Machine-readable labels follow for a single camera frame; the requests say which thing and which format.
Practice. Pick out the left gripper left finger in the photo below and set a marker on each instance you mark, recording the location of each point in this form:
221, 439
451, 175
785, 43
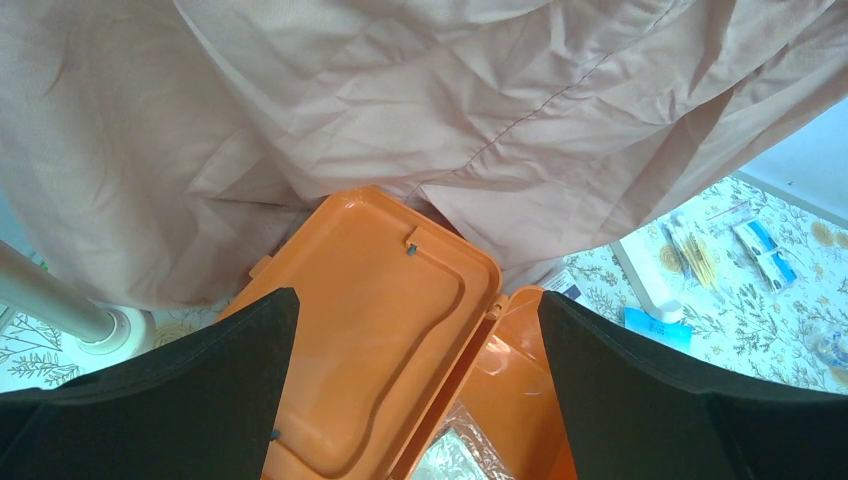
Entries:
200, 407

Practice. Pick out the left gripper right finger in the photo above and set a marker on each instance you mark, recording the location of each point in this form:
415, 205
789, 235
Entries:
636, 409

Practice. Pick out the gauze pad packet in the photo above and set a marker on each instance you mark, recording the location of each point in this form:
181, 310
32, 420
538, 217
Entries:
461, 450

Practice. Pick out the orange plastic medicine box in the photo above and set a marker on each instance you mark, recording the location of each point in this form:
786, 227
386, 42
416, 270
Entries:
401, 324

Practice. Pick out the small clear blue bag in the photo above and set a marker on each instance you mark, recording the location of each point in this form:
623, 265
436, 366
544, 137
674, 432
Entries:
831, 348

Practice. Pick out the alcohol wipes bag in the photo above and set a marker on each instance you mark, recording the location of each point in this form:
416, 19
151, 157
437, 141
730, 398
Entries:
755, 246

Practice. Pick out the blue cotton swab pack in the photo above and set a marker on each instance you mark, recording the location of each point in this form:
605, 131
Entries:
672, 335

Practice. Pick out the white blue medicine sachet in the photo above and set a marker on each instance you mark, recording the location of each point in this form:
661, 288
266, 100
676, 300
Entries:
563, 283

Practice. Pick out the white rectangular box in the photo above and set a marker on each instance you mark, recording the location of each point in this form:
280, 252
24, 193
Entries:
648, 284

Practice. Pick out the silver clothes rack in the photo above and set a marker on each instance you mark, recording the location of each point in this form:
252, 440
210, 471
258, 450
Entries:
93, 336

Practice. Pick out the pink fabric shorts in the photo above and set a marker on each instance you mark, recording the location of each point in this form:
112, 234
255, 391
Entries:
154, 151

